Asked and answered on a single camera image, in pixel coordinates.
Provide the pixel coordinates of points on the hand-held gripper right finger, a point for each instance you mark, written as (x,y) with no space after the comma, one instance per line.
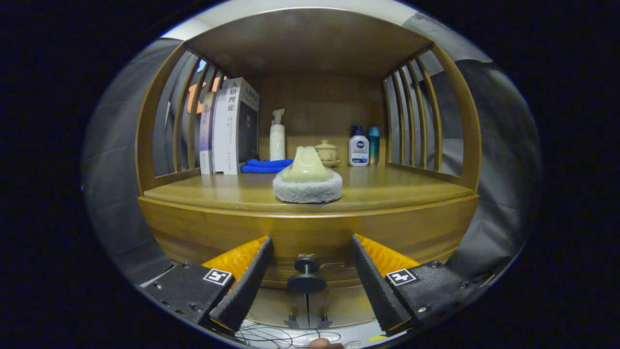
(375,286)

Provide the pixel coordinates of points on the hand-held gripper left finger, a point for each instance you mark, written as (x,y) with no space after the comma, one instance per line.
(247,288)

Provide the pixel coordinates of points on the black round drawer knob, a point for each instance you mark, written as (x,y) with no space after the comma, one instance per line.
(306,283)

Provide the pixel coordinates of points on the wooden drawer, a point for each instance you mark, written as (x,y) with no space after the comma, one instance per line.
(193,228)

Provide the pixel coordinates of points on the wooden cabinet door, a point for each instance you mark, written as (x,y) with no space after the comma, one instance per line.
(276,305)
(339,305)

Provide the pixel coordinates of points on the wooden countertop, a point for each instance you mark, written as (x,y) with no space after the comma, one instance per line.
(387,189)

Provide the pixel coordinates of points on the wooden cabinet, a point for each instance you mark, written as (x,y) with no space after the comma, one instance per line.
(310,43)

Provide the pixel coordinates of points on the blue folded cloth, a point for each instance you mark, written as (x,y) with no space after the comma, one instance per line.
(256,167)

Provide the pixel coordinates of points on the white lotion bottle blue cap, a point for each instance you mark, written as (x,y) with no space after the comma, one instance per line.
(358,150)

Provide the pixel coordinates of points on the teal bottle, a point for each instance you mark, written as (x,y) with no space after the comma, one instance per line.
(374,148)

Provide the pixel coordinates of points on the beige lidded teacup with saucer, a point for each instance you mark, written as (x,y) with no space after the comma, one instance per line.
(328,151)

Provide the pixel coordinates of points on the white pump bottle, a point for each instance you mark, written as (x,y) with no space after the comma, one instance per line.
(277,143)

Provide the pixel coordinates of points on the thin purple book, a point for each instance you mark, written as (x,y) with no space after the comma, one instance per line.
(207,135)

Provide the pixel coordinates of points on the thick white book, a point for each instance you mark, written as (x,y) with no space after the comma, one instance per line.
(230,131)

